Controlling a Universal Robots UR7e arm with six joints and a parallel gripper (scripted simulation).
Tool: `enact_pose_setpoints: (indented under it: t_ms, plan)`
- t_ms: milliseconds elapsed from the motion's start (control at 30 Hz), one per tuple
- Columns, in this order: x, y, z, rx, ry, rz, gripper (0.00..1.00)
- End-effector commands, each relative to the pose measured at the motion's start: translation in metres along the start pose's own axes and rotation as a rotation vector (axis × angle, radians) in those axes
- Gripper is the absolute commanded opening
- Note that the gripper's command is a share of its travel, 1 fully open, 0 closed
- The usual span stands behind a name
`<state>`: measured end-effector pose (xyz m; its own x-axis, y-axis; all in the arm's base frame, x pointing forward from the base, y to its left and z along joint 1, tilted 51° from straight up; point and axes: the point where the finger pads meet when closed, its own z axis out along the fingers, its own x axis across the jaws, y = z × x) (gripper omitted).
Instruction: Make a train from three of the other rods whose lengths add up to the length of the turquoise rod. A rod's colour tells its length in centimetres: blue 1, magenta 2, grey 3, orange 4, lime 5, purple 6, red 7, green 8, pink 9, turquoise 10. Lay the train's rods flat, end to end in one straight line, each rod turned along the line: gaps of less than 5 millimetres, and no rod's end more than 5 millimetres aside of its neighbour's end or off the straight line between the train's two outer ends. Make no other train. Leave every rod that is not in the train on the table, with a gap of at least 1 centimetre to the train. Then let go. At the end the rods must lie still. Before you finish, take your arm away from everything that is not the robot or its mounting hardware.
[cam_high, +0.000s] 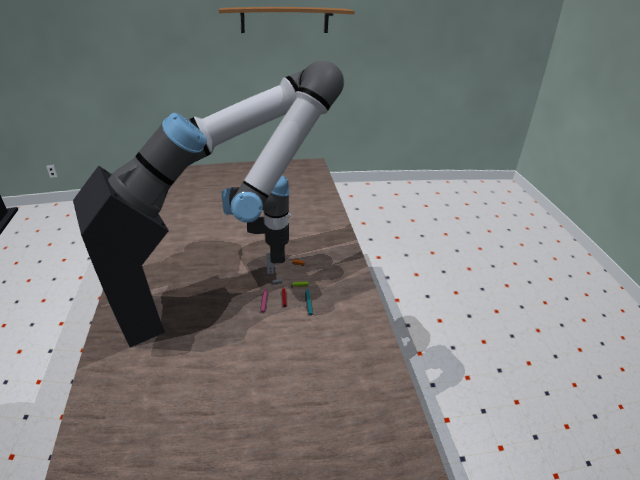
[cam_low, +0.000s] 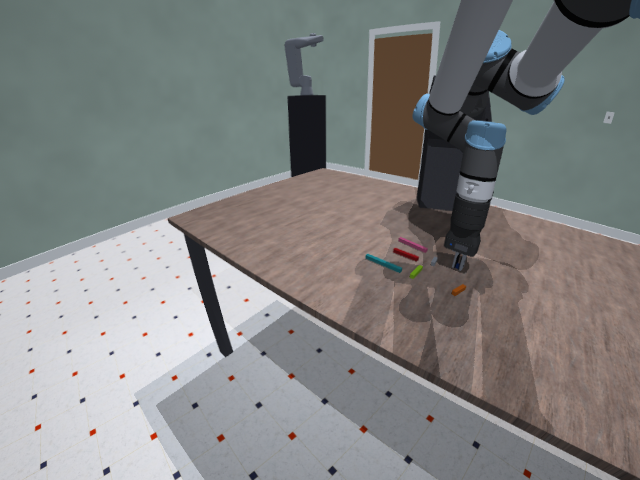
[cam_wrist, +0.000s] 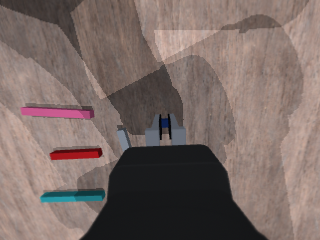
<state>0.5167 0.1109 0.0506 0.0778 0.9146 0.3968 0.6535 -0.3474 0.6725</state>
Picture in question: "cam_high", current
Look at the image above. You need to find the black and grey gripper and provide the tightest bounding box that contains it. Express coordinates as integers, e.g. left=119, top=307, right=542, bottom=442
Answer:
left=247, top=213, right=291, bottom=274

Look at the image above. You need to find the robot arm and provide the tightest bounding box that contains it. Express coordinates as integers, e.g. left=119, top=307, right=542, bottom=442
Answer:
left=108, top=61, right=344, bottom=223

